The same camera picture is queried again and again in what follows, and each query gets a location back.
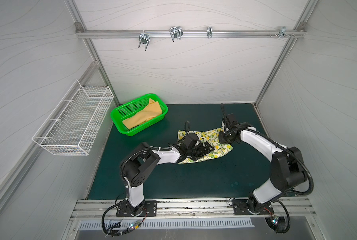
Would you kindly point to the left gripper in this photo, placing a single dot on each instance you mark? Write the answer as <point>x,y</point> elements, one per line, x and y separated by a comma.
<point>202,152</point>

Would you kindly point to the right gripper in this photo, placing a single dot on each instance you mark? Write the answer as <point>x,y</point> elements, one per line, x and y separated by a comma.
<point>226,120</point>

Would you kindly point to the lemon print skirt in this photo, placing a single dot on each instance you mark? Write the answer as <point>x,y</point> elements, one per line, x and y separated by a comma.
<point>211,137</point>

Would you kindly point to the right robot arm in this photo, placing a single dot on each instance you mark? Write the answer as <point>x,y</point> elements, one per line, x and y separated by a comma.
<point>288,173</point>

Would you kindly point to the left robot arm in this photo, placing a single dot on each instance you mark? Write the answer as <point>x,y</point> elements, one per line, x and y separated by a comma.
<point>139,164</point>

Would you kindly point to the yellow skirt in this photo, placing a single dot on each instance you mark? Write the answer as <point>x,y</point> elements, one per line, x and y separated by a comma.
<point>151,111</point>

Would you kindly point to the green plastic basket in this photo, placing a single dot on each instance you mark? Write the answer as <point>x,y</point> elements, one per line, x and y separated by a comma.
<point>130,109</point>

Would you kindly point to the small metal hook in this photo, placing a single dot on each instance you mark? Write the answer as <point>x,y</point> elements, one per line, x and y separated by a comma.
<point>209,32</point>

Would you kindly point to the middle U-bolt clamp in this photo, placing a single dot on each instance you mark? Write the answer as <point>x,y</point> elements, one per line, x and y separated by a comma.
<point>176,33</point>

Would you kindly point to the u-bolt clamp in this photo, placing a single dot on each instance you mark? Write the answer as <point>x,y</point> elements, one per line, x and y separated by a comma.
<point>144,39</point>
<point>176,33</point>

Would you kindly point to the left U-bolt clamp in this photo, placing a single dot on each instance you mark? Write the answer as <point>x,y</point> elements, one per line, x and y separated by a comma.
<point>144,39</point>

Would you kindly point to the white vent strip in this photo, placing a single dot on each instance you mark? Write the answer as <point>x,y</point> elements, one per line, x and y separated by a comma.
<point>157,224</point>

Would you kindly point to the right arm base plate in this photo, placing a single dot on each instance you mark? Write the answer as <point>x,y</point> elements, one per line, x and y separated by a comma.
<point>241,207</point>

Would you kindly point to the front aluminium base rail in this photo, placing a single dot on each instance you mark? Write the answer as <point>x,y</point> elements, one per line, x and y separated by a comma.
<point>170,209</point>

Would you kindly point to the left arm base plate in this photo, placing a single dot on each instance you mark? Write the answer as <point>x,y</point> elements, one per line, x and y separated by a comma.
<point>145,208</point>

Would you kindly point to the right bolt bracket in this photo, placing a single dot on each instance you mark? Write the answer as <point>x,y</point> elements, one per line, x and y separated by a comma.
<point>282,34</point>

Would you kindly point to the white wire basket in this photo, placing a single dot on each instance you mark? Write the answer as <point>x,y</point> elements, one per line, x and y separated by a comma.
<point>72,127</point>

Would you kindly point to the horizontal aluminium rail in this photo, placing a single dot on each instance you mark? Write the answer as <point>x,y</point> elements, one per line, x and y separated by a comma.
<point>187,34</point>

